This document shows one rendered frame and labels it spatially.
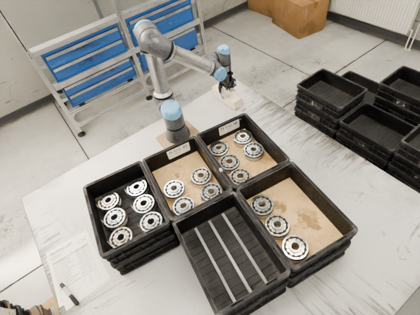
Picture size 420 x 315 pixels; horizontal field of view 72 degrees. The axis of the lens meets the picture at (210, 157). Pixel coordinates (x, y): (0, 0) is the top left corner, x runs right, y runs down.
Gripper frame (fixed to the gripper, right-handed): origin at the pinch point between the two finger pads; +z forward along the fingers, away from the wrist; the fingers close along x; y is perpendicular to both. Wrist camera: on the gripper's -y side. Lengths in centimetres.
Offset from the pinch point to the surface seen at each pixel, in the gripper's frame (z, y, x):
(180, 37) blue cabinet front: 26, -141, 47
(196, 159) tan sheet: -7, 38, -50
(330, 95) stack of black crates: 27, 30, 74
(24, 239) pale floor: 76, -55, -171
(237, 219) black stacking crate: -7, 79, -56
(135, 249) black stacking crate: -8, 63, -98
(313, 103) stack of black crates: 25, 28, 57
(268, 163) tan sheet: -7, 65, -25
